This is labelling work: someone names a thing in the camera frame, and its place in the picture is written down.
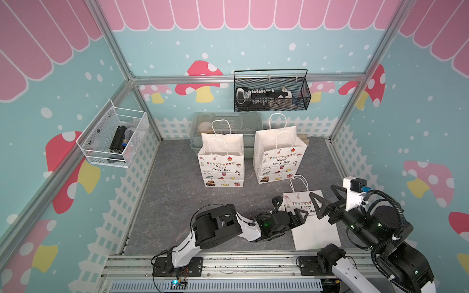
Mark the white paper gift bag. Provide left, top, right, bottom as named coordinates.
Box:
left=280, top=175, right=341, bottom=251

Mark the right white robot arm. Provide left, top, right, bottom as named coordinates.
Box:
left=309, top=178, right=437, bottom=293

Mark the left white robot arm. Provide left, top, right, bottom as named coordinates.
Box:
left=150, top=196, right=309, bottom=282

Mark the clear plastic storage box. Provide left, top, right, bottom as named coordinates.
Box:
left=189, top=112, right=263, bottom=158

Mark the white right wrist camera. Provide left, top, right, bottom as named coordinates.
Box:
left=343, top=177, right=367, bottom=212

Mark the black wire mesh wall basket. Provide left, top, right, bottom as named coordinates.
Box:
left=233, top=69, right=311, bottom=112

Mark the metal base rail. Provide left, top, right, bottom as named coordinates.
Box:
left=96, top=251, right=350, bottom=293

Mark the white wire wall basket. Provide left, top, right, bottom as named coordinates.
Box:
left=76, top=100, right=150, bottom=168

